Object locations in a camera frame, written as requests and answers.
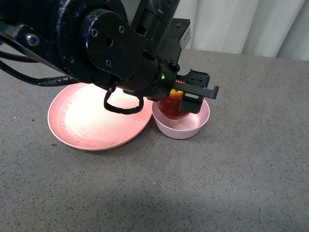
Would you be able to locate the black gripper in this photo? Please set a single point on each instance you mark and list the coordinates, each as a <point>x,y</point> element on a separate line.
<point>190,89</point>

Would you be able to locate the red apple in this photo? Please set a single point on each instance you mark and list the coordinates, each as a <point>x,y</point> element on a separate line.
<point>171,109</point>

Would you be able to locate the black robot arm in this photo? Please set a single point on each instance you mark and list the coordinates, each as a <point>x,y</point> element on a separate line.
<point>92,41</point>

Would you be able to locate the pink bowl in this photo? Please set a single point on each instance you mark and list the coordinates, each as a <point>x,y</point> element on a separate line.
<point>183,128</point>

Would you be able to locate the pink plate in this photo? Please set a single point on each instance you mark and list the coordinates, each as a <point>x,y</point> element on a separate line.
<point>77,117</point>

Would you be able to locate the white curtain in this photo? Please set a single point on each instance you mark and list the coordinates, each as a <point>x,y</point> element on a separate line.
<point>268,28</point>

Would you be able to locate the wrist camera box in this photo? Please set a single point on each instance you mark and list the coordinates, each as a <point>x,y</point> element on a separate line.
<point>181,31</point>

